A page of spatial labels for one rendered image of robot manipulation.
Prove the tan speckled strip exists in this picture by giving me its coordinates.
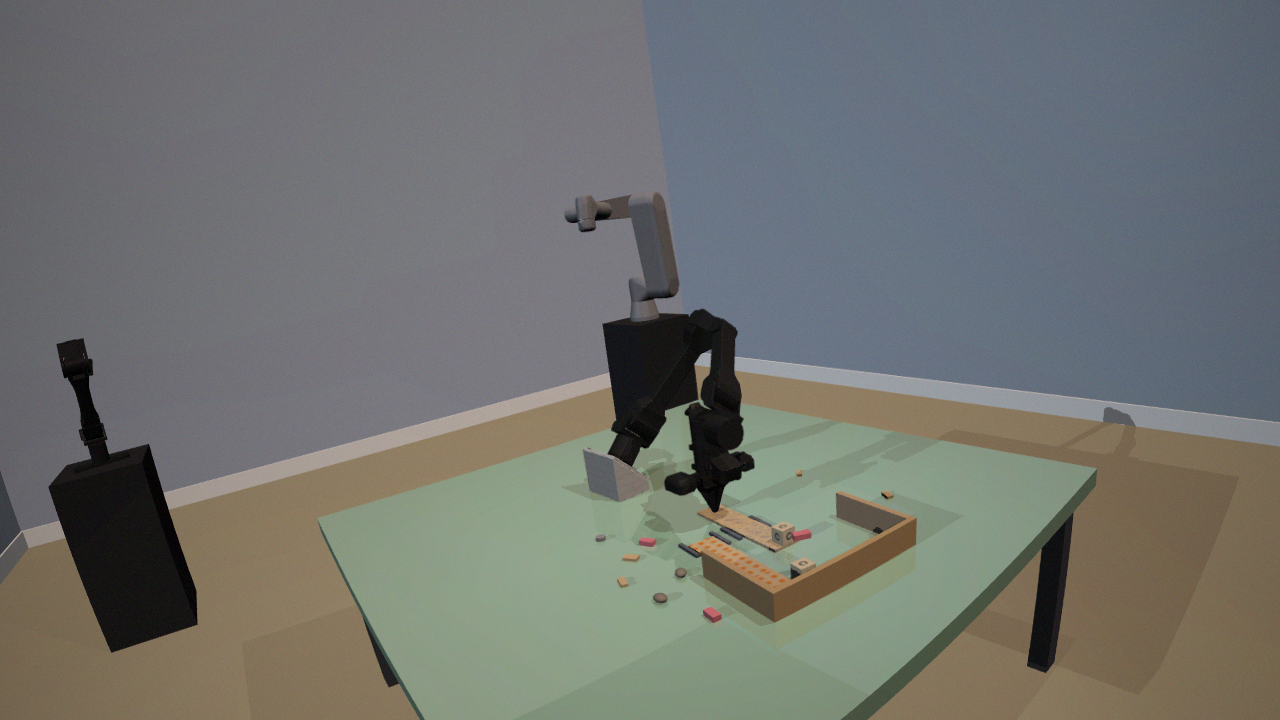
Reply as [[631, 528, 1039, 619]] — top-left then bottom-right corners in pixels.
[[698, 505, 756, 530]]

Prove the tan strip with orange dots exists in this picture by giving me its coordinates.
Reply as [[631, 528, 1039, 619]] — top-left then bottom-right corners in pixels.
[[689, 536, 716, 555]]

